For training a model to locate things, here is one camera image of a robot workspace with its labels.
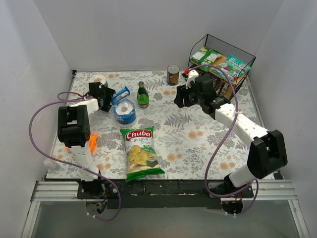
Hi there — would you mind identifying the blue cookie packet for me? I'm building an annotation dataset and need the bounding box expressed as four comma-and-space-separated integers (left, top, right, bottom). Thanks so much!
111, 86, 131, 106

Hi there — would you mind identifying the purple M&M bag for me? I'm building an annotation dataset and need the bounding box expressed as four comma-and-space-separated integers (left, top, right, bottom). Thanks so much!
213, 77, 229, 95

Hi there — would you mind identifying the green glass bottle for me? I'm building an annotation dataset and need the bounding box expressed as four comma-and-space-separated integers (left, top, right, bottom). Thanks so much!
137, 81, 150, 108

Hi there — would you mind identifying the green candy bag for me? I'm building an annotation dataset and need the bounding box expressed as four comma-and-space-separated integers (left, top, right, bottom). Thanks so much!
190, 46, 222, 68

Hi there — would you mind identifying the teal Fox's candy bag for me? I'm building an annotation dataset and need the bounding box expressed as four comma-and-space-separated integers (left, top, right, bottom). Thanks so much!
212, 55, 251, 83

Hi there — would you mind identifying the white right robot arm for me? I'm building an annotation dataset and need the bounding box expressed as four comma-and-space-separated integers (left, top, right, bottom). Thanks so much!
174, 70, 288, 197

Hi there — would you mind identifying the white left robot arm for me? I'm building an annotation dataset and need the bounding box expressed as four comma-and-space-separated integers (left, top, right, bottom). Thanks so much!
57, 82, 115, 198

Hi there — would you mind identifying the dark tin can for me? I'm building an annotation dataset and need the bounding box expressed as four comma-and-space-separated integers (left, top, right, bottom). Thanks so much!
167, 64, 180, 85

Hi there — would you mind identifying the orange smiley snack box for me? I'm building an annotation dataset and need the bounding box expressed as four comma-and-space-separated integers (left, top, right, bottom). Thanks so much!
63, 132, 98, 156

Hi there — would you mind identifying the green Chuba chips bag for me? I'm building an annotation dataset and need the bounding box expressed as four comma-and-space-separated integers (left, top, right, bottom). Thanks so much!
120, 126, 164, 182

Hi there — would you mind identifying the small clear plastic cup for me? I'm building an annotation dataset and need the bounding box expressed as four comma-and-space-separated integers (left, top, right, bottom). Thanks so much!
43, 158, 62, 173

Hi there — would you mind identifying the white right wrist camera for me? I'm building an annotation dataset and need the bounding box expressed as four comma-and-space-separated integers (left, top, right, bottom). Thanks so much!
185, 70, 199, 89

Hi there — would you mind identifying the black wire wooden shelf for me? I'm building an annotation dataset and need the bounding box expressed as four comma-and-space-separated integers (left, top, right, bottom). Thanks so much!
188, 34, 256, 99

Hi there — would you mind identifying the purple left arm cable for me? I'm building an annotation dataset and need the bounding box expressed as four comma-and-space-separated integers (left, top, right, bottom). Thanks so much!
29, 91, 122, 221

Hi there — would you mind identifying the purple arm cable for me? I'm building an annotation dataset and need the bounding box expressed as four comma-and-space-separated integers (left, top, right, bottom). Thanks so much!
29, 91, 122, 221
190, 64, 260, 216

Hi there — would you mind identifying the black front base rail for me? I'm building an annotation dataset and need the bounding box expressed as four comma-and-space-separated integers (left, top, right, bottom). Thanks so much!
76, 178, 255, 210

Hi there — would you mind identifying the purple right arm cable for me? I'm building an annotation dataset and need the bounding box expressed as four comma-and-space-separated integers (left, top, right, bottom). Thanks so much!
190, 64, 260, 216

